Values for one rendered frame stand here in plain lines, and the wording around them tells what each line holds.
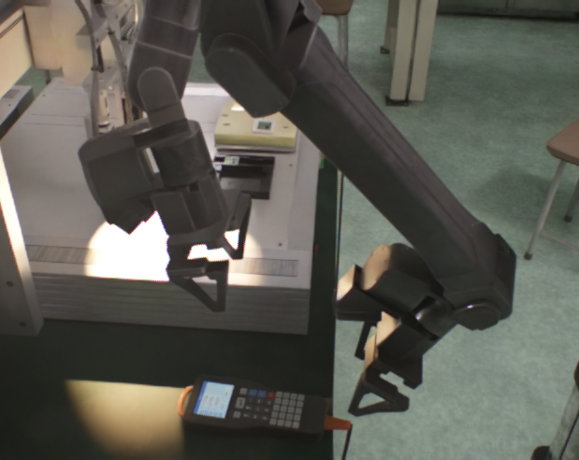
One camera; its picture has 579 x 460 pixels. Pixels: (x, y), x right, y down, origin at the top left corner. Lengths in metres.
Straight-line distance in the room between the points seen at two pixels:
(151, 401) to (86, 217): 0.36
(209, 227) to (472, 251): 0.27
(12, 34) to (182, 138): 0.41
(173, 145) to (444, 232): 0.28
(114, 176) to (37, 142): 0.77
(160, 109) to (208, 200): 0.11
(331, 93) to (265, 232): 0.62
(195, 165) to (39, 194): 0.62
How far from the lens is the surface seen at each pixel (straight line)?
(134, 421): 1.02
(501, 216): 2.85
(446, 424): 2.01
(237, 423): 0.97
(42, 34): 1.08
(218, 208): 0.75
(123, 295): 1.11
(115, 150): 0.72
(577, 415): 1.03
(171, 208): 0.74
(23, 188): 1.33
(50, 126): 1.54
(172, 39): 0.70
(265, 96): 0.52
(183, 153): 0.71
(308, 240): 1.13
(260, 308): 1.07
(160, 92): 0.69
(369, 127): 0.58
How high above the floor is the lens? 1.53
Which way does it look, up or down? 36 degrees down
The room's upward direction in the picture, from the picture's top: 2 degrees clockwise
